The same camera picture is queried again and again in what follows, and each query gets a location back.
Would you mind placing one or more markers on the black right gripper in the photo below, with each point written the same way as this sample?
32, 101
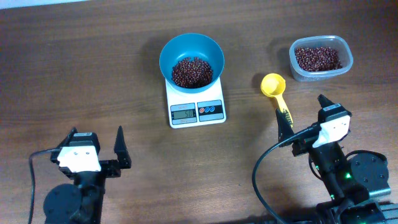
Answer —
304, 146

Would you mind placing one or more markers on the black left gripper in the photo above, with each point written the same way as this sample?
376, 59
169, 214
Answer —
107, 167

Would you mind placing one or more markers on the yellow plastic measuring scoop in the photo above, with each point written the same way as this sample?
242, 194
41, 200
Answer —
273, 86

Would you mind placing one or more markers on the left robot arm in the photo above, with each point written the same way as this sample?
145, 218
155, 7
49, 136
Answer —
78, 202

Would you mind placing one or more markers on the white digital kitchen scale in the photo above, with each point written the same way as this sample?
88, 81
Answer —
195, 109

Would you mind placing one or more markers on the red beans in bowl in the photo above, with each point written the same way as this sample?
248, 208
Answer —
192, 73

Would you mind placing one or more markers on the teal plastic bowl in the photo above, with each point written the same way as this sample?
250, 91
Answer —
191, 45

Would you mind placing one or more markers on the red beans in container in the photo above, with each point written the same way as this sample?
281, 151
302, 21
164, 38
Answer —
317, 59

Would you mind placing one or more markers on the clear plastic container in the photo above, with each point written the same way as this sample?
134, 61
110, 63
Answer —
332, 41

